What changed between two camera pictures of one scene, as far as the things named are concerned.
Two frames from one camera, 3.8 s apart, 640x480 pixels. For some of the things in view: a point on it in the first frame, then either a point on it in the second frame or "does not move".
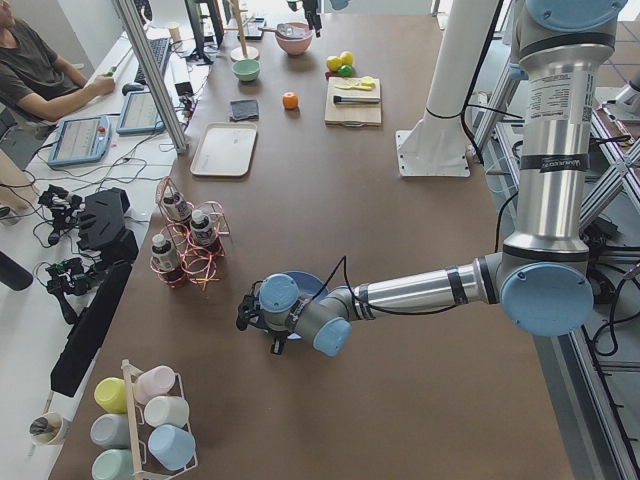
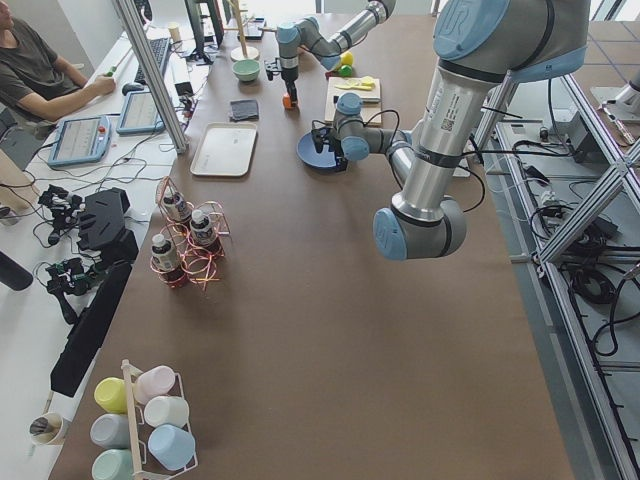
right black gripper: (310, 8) to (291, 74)
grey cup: (111, 431) does not move
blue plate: (310, 287) to (306, 150)
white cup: (167, 410) does not move
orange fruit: (290, 100) does not move
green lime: (345, 70) does not move
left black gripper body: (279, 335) to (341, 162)
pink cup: (153, 382) does not move
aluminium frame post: (154, 69) does not move
